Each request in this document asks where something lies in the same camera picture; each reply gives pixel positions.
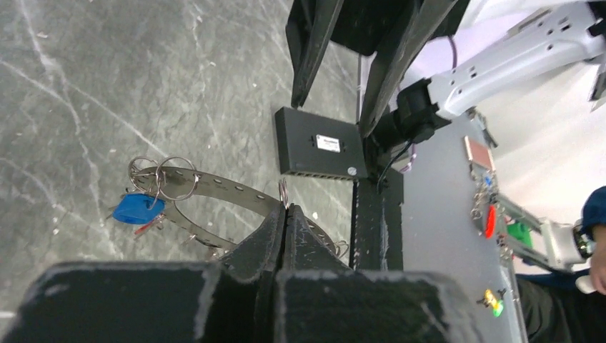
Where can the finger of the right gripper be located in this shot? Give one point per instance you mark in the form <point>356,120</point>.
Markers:
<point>412,29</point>

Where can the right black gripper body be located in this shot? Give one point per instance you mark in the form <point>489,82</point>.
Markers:
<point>362,26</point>

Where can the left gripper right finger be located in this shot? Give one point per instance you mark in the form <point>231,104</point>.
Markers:
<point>319,299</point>

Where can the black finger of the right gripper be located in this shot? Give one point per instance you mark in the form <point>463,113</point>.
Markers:
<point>309,29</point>

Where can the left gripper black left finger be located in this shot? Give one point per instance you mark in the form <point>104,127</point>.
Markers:
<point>155,301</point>

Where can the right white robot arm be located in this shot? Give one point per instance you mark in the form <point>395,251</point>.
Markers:
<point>569,33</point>

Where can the black box with label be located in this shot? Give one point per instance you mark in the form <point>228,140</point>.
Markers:
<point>311,145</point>

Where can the person in dark clothes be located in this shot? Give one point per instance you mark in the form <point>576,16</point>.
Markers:
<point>570,307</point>

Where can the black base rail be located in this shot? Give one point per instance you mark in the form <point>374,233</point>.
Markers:
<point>376,230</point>

